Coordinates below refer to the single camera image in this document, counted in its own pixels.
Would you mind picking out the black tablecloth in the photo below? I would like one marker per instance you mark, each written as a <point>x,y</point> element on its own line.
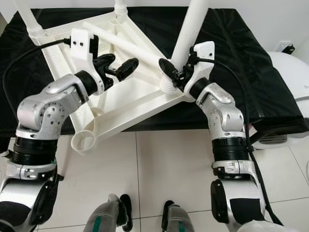
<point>256,77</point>

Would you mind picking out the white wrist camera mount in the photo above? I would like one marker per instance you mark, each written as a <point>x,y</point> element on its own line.
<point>205,53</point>
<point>82,50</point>

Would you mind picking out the black power plug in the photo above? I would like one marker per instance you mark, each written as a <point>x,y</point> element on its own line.
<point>288,49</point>

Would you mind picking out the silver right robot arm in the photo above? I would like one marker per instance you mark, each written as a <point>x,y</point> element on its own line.
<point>227,121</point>

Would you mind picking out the black metal table leg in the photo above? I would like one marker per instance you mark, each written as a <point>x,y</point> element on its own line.
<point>253,137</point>
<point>5,152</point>

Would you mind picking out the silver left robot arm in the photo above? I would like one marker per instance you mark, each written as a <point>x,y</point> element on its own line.
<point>38,121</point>

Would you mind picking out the pink object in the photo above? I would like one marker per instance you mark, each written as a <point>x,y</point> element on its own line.
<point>249,128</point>

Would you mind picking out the grey robot right leg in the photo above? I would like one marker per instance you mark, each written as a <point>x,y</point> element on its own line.
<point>178,218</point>

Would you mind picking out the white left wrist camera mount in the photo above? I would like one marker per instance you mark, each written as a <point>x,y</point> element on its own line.
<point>82,50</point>

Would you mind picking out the white wall socket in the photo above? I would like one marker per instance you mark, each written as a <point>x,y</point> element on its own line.
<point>282,45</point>

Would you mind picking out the grey robot leg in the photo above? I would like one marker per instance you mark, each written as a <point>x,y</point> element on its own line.
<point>178,218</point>
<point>107,215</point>

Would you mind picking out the white plastic table leg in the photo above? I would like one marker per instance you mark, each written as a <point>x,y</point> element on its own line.
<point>125,43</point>
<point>188,34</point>
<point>120,6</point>
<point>29,18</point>

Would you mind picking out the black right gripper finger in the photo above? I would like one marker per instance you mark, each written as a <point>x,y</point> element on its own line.
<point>169,68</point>

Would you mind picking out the white plastic table top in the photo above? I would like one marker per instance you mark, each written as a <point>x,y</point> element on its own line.
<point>135,101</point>

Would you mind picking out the grey robot left leg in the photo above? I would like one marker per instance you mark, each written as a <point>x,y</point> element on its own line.
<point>107,215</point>

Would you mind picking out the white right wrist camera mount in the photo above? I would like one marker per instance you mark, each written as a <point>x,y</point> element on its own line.
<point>205,53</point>

